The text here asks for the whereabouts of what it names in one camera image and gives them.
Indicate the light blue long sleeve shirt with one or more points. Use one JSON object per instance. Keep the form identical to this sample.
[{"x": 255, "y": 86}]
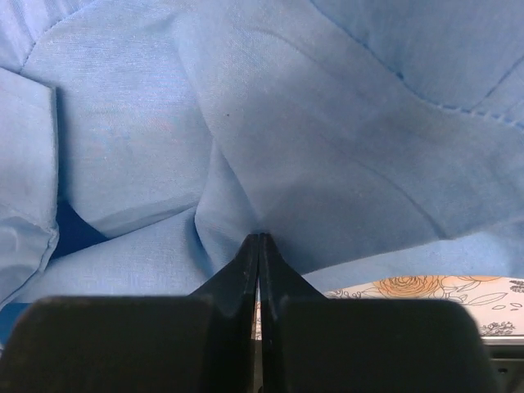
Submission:
[{"x": 142, "y": 141}]

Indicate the aluminium frame rail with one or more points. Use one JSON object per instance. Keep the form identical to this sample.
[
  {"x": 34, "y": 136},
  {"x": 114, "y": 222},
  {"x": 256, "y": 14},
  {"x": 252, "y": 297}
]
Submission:
[{"x": 506, "y": 354}]

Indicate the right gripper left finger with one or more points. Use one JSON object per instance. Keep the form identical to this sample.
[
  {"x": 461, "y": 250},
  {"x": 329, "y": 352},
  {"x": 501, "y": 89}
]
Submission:
[{"x": 195, "y": 343}]

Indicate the floral table mat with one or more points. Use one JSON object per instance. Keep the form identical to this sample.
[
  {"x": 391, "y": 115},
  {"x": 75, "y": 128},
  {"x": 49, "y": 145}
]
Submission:
[{"x": 495, "y": 303}]

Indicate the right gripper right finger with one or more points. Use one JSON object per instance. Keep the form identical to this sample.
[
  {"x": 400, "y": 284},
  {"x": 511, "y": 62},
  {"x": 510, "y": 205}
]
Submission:
[{"x": 315, "y": 344}]

